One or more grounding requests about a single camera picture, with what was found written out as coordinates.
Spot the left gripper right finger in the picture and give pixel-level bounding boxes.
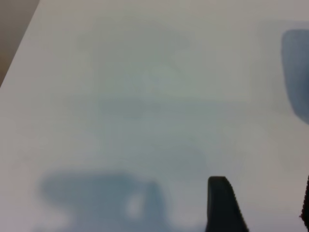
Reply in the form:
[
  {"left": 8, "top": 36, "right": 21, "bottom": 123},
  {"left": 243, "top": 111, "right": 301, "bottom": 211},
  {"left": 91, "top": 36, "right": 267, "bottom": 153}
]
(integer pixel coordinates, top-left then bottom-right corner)
[{"left": 298, "top": 173, "right": 309, "bottom": 232}]

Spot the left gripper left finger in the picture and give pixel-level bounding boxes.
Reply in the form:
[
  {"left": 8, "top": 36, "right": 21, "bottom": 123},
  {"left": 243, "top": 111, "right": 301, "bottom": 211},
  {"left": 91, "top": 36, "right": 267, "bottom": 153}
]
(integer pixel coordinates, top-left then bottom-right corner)
[{"left": 204, "top": 175, "right": 250, "bottom": 232}]

